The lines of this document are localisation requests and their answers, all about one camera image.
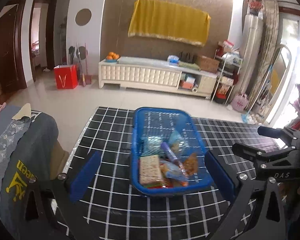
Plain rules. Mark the rolled patterned mattress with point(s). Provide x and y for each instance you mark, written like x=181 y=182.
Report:
x=270 y=30

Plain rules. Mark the pile of oranges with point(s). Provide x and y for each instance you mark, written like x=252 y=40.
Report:
x=112 y=56

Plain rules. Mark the dark wooden doorway frame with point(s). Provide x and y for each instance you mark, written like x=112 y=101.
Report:
x=51 y=35

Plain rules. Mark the blue plastic basket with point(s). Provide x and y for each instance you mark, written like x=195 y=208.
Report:
x=136 y=135

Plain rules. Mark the arched standing mirror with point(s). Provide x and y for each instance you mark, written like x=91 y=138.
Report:
x=282 y=80

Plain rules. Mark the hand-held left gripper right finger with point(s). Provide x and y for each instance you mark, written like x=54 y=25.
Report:
x=218 y=175

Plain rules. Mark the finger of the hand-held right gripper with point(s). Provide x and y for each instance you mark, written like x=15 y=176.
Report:
x=247 y=152
x=275 y=133

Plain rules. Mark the light blue bear packet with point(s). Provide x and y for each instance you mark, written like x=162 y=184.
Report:
x=176 y=140

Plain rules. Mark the orange flat box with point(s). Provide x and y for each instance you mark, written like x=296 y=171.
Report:
x=186 y=85

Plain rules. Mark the clear soda cracker packet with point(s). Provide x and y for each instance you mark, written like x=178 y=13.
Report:
x=150 y=168

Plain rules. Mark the red packet yellow label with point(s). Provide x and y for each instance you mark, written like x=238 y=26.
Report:
x=153 y=185

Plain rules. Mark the round brown wall disc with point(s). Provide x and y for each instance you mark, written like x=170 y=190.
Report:
x=83 y=17

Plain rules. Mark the black checked tablecloth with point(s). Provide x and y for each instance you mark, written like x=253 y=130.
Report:
x=110 y=135

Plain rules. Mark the red flower vase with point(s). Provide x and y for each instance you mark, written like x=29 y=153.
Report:
x=255 y=6

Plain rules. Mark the yellow cloth cover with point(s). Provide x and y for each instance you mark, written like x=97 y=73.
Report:
x=167 y=20

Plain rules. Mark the cardboard box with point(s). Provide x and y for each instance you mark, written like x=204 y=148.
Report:
x=208 y=63

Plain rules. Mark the pink tote bag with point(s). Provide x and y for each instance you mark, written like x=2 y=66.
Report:
x=239 y=103

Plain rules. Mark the green folded cloth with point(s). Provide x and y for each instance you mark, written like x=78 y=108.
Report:
x=188 y=65

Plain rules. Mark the orange brown snack bar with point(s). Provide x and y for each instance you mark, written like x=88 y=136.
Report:
x=184 y=183

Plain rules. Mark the grey cloth yellow print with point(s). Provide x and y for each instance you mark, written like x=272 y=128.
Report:
x=35 y=150

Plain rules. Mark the white paper roll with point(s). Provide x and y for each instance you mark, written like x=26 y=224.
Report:
x=195 y=89

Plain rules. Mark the glass balcony door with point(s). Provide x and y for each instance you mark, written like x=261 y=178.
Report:
x=290 y=30

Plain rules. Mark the red gift bag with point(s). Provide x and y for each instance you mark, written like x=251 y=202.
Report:
x=65 y=77

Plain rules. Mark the blue floral cloth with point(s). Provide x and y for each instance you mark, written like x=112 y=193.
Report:
x=5 y=140

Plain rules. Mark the orange snack packet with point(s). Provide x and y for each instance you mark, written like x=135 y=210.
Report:
x=190 y=163

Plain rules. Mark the dark wooden door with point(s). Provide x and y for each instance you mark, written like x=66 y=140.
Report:
x=7 y=55

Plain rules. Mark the light blue snack packet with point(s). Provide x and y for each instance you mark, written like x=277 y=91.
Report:
x=171 y=171

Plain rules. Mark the white TV cabinet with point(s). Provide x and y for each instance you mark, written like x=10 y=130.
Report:
x=140 y=76

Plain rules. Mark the purple snack bar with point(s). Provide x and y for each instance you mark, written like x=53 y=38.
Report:
x=169 y=152

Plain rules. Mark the white shelf rack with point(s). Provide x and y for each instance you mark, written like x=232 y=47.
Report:
x=226 y=80

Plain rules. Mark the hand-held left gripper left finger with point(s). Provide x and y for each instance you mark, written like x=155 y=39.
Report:
x=86 y=172

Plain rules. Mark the silver standing air conditioner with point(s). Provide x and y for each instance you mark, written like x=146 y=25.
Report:
x=251 y=50

